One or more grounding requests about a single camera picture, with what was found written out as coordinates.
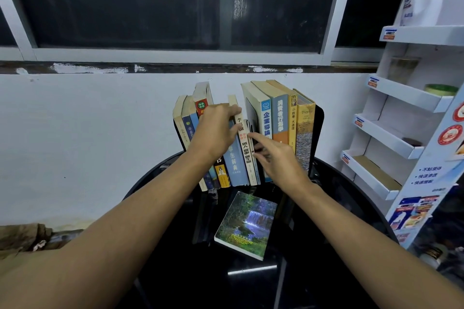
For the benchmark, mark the Understanding Business textbook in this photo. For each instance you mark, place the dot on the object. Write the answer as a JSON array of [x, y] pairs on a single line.
[[266, 117]]

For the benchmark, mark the brown crumpled rag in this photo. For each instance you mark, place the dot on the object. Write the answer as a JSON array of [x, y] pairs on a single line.
[[25, 236]]

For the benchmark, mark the person's right forearm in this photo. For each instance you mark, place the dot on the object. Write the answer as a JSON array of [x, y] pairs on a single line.
[[373, 247]]

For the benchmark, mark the clear glass cup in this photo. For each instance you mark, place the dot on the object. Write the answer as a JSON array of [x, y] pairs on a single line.
[[403, 69]]

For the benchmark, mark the aluminium frame window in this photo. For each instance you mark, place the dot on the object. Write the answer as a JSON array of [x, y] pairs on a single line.
[[181, 4]]

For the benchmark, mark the orange illustrated cover book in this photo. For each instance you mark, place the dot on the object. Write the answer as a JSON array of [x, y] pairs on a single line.
[[200, 102]]

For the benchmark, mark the person's left hand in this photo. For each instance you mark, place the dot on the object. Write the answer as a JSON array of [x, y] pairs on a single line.
[[214, 135]]

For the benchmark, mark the white cardboard display stand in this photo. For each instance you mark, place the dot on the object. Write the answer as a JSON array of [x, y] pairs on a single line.
[[398, 146]]

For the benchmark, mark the green tape roll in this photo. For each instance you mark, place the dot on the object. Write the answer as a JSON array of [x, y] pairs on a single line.
[[441, 89]]

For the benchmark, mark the row of books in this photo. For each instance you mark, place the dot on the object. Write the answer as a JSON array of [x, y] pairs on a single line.
[[319, 131]]

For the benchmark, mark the small white bottle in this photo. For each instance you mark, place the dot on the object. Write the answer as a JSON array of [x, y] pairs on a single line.
[[431, 256]]

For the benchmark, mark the yellow book with black characters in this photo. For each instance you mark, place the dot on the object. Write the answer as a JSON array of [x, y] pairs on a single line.
[[293, 117]]

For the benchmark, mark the person's right hand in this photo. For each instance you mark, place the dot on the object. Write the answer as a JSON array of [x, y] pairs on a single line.
[[282, 164]]

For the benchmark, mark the Van Gogh cover handbook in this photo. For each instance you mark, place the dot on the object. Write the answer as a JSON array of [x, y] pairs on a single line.
[[304, 138]]

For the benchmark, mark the small dark brown lid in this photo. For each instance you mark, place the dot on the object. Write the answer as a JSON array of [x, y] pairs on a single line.
[[412, 142]]

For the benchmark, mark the brown cardboard sheet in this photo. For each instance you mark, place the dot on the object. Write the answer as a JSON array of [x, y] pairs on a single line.
[[21, 260]]

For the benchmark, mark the light blue thin booklet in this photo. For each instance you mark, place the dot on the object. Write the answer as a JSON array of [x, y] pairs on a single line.
[[257, 174]]

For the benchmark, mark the round black table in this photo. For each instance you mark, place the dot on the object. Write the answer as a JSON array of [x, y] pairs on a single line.
[[326, 229]]

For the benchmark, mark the yellow book with blue spine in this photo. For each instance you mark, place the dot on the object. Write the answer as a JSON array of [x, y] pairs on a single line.
[[186, 127]]

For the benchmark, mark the lavender Hanyu Pinyin dictionary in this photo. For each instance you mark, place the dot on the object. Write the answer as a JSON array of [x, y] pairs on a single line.
[[235, 169]]

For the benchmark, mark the grey cover book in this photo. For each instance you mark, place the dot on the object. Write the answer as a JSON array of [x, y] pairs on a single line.
[[179, 117]]

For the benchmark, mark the person's left forearm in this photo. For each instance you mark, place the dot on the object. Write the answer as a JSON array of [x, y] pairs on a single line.
[[101, 240]]

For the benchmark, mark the cream book with barcode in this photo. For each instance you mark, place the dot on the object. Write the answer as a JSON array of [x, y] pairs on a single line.
[[248, 169]]

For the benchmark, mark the large grey-teal book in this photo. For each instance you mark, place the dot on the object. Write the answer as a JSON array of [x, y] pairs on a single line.
[[279, 113]]

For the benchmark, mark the green landscape cover book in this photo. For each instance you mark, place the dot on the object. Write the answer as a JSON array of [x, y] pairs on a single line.
[[246, 225]]

